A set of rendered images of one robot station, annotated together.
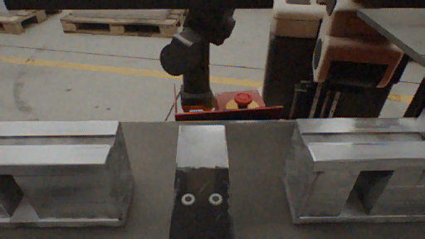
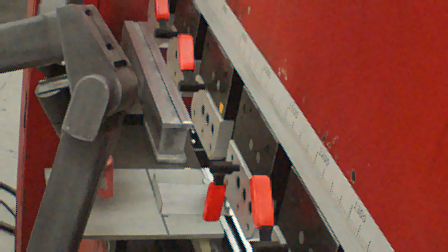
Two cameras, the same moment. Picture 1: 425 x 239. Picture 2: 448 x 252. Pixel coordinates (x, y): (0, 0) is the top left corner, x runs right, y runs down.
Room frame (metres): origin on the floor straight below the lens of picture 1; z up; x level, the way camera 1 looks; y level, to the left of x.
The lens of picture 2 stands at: (0.60, 0.70, 1.74)
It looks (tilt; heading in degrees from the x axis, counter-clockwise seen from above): 29 degrees down; 250
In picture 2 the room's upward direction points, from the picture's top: 11 degrees clockwise
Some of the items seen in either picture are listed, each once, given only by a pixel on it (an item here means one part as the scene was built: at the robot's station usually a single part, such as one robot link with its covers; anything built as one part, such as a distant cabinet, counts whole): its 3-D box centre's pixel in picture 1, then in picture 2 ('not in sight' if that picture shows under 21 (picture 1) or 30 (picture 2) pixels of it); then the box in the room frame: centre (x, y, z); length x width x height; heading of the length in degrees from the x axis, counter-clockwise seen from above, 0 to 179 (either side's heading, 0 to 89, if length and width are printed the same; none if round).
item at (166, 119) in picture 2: not in sight; (151, 84); (0.21, -0.89, 0.92); 0.50 x 0.06 x 0.10; 91
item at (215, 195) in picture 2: not in sight; (220, 192); (0.27, -0.18, 1.12); 0.04 x 0.02 x 0.10; 1
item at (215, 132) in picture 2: not in sight; (234, 94); (0.21, -0.36, 1.18); 0.15 x 0.09 x 0.17; 91
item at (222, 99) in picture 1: (221, 122); not in sight; (0.50, -0.03, 0.75); 0.20 x 0.16 x 0.18; 97
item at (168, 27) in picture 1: (129, 16); not in sight; (3.29, 0.88, 0.07); 1.20 x 0.81 x 0.14; 82
